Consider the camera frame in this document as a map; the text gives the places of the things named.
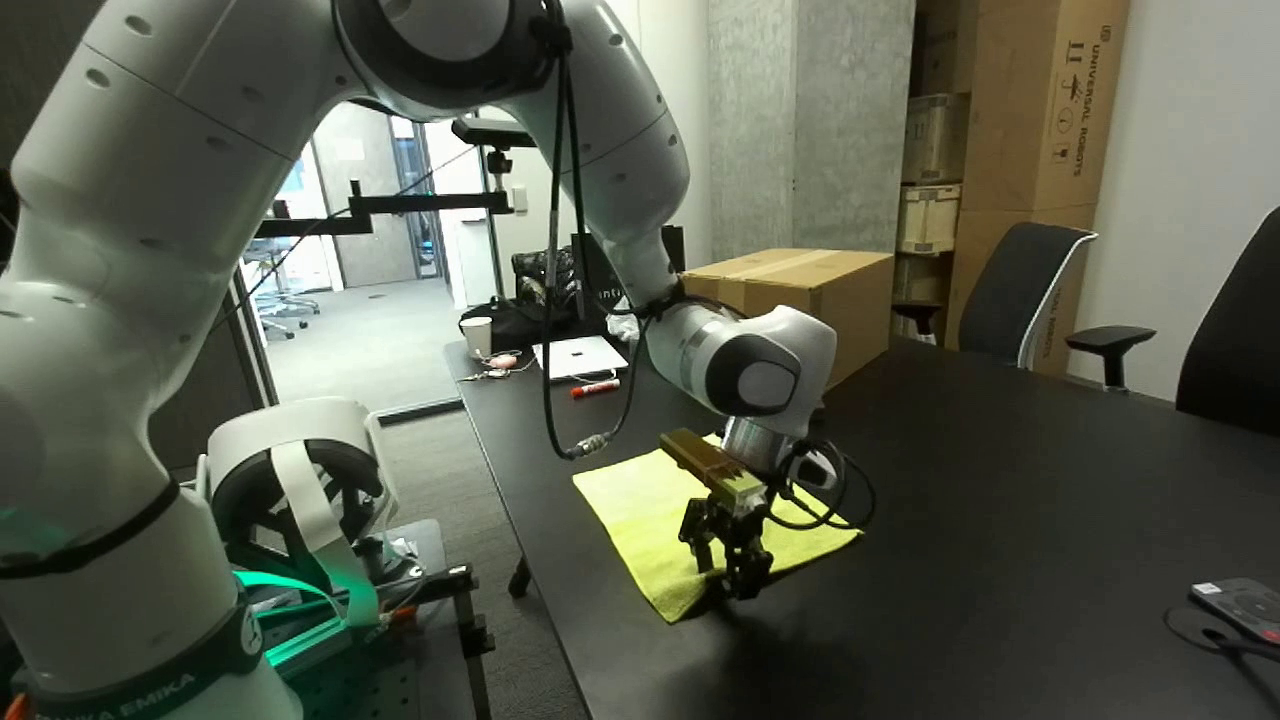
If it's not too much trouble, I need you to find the black equipment bag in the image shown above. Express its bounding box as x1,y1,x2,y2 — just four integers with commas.
511,235,623,341

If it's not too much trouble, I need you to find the yellow towel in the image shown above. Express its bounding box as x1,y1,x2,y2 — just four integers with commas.
571,452,858,625

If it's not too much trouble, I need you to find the black camera on stand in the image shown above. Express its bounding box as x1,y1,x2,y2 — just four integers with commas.
450,114,537,146

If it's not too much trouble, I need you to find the black office chair white frame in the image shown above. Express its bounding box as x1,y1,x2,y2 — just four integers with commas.
955,219,1091,370

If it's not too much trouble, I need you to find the smartphone on table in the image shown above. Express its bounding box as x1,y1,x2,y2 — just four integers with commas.
1189,577,1280,643

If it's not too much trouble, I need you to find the white tablet device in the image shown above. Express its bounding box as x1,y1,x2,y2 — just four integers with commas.
533,335,629,384

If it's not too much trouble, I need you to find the white paper cup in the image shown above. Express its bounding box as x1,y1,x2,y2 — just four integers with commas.
458,316,491,364

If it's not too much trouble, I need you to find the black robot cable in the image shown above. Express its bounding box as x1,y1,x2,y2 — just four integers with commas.
533,0,883,534

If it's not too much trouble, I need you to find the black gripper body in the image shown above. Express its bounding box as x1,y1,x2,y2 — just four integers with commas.
659,427,772,548

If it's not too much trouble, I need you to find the tall cardboard box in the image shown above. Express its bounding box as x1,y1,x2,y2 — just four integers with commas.
896,0,1132,346

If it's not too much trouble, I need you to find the robot base mount stand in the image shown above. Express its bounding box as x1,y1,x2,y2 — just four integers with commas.
194,400,494,720

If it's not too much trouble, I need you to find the black office chair right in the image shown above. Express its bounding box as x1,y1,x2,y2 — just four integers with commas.
1064,204,1280,434

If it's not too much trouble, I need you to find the brown cardboard box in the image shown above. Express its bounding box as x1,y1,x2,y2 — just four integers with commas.
683,247,891,384

